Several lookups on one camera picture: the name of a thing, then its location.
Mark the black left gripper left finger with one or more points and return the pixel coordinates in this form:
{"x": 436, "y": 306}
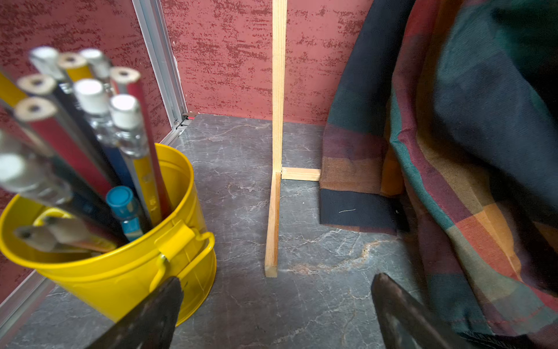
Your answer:
{"x": 150, "y": 324}

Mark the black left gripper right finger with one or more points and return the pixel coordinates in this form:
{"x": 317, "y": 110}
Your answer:
{"x": 406, "y": 323}

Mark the plaid long-sleeve shirt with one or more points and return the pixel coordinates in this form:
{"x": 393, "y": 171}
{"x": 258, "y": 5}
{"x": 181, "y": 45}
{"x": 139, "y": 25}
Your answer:
{"x": 454, "y": 104}

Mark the yellow metal bucket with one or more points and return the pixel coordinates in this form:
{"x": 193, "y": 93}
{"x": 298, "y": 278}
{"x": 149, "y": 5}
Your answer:
{"x": 115, "y": 282}

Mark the teal capped pen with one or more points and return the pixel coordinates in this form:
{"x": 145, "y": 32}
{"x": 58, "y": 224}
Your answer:
{"x": 127, "y": 211}

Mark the red pencil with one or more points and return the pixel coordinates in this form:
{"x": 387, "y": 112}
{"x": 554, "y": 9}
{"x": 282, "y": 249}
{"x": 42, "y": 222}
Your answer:
{"x": 44, "y": 117}

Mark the wooden clothes rack frame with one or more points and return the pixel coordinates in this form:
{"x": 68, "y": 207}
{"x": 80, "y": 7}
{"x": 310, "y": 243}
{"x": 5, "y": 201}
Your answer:
{"x": 278, "y": 90}

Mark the aluminium corner post left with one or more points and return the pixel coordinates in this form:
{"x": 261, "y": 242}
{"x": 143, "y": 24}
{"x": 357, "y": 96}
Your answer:
{"x": 150, "y": 16}

